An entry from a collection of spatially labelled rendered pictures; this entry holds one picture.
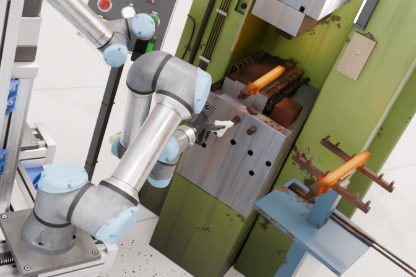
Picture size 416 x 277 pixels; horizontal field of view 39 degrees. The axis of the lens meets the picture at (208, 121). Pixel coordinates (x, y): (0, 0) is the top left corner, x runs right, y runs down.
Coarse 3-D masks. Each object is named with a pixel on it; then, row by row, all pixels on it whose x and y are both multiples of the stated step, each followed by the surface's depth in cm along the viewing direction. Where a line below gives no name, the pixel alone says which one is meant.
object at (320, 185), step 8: (368, 152) 220; (352, 160) 211; (360, 160) 213; (344, 168) 204; (352, 168) 207; (328, 176) 197; (336, 176) 198; (312, 184) 188; (320, 184) 189; (328, 184) 192; (312, 192) 186; (320, 192) 192
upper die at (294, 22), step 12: (264, 0) 221; (276, 0) 219; (252, 12) 225; (264, 12) 223; (276, 12) 220; (288, 12) 218; (300, 12) 216; (276, 24) 222; (288, 24) 219; (300, 24) 217; (312, 24) 232
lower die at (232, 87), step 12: (264, 60) 266; (276, 60) 268; (240, 72) 248; (252, 72) 249; (264, 72) 253; (288, 72) 261; (300, 72) 265; (228, 84) 241; (240, 84) 238; (264, 84) 241; (288, 84) 253; (252, 96) 237; (264, 96) 235; (264, 108) 238
